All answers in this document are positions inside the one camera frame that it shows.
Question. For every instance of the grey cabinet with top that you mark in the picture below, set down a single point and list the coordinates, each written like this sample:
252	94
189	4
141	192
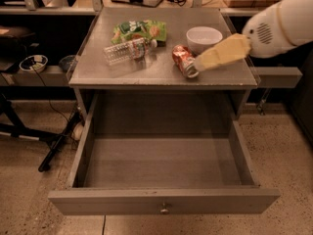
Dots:
157	71

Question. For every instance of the black stand legs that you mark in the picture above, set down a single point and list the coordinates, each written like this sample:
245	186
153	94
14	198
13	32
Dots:
17	129

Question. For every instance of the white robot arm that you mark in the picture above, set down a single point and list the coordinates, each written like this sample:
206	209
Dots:
297	21

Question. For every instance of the green chip bag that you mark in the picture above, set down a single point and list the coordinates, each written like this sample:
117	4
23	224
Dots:
149	29

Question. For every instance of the white bowl with cables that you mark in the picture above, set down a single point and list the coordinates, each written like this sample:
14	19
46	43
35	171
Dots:
34	63

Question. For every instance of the dark round dish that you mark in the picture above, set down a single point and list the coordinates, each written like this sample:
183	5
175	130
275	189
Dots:
67	62

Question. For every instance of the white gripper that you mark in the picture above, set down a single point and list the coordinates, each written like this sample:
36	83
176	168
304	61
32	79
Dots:
264	37

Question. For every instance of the red coke can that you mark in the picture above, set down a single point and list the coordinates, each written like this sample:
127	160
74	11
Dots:
184	60

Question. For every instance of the clear plastic water bottle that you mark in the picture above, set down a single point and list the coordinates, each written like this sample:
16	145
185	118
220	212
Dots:
129	50

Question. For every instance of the open grey top drawer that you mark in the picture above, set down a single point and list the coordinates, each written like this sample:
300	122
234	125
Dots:
139	150

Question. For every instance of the metal drawer knob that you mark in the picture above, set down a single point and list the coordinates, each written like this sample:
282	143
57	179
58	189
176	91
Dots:
164	209

